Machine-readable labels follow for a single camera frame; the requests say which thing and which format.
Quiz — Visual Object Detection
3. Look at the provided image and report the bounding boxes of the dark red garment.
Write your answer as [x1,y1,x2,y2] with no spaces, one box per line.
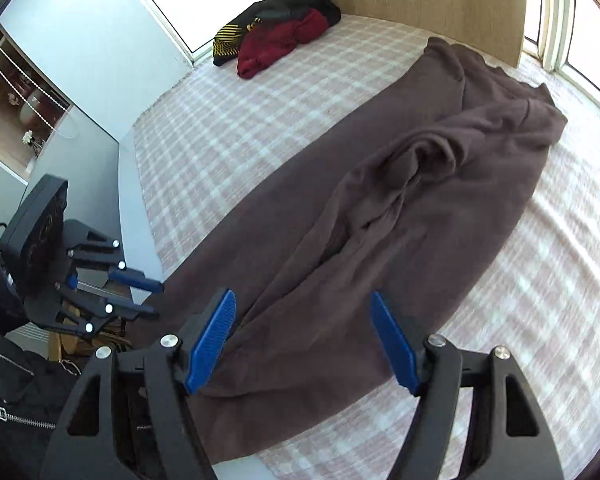
[237,9,329,79]

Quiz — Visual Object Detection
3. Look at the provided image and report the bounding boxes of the brown fleece garment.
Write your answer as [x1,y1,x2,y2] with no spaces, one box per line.
[131,38,567,463]

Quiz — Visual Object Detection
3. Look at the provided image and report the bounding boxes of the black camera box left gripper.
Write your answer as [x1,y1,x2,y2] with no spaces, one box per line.
[0,174,68,301]

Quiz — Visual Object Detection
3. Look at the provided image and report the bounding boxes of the wooden shelf unit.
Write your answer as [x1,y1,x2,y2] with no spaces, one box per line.
[0,25,72,181]

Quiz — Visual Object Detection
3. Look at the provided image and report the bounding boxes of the black zippered jacket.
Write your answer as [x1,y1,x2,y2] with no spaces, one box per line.
[0,270,78,479]

